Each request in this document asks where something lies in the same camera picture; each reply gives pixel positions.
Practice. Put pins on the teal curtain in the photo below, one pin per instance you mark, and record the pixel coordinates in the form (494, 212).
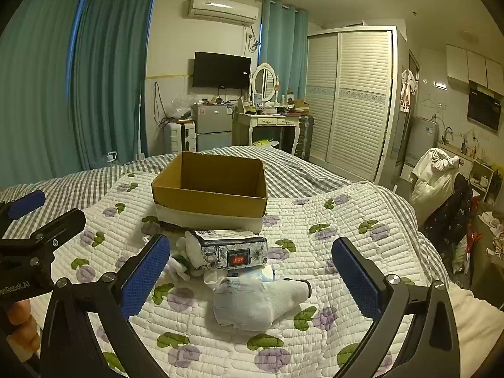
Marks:
(35, 86)
(114, 78)
(283, 47)

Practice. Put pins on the white dressing table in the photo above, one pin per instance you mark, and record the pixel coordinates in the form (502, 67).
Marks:
(267, 120)

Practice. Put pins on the grey washing machine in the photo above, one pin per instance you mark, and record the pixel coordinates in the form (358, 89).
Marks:
(421, 138)

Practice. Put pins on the person's left hand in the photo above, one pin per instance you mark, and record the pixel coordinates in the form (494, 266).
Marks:
(21, 323)

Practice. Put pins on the white wall cabinets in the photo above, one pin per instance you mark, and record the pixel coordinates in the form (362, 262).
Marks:
(476, 65)

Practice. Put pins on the white garment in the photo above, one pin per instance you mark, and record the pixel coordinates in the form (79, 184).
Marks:
(433, 173)

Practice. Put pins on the floral tissue pack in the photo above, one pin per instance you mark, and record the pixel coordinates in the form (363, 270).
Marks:
(232, 250)

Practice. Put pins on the floral quilted blanket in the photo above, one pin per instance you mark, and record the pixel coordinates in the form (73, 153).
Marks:
(220, 342)

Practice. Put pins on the grey mini fridge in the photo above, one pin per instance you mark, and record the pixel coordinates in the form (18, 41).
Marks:
(212, 126)

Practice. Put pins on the white pole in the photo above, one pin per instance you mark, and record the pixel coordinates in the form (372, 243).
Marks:
(141, 126)

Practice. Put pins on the clear plastic bag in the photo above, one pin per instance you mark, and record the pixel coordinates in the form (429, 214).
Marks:
(183, 106)

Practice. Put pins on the white green small socks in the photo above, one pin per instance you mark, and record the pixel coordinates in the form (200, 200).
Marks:
(183, 265)

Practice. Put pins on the silver suitcase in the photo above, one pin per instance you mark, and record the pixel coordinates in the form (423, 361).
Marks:
(305, 138)

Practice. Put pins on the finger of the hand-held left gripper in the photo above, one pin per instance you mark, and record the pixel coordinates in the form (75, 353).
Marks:
(59, 226)
(25, 204)

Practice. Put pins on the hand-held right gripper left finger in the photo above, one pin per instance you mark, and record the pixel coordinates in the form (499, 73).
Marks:
(143, 275)

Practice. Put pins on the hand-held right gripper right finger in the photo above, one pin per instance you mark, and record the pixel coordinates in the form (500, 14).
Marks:
(356, 279)

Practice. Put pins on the black range hood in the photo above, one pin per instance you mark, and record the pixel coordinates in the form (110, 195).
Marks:
(484, 108)

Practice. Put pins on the white louvred wardrobe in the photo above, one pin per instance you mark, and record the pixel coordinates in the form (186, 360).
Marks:
(354, 106)

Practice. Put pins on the blue plastic packet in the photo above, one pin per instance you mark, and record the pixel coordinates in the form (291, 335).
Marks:
(254, 274)

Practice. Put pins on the brown cardboard box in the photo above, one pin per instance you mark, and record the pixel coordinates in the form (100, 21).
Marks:
(208, 204)

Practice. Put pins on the dark floral garment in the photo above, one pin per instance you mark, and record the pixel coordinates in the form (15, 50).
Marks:
(453, 216)

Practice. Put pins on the black television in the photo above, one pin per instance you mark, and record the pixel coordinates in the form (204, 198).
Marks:
(220, 70)

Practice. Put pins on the white suitcase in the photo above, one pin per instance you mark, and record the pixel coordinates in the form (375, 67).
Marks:
(183, 138)

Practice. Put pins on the pink hanging garment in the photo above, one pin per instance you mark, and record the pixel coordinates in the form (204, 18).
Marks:
(407, 90)

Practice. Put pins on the yellow bag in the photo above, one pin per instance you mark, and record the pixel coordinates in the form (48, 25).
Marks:
(264, 143)

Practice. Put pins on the white air conditioner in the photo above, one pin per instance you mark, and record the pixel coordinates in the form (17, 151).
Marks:
(222, 10)

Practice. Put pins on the white sock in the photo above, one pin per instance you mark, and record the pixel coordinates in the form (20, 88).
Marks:
(252, 303)

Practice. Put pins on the oval white mirror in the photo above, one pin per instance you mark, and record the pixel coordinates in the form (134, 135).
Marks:
(264, 82)

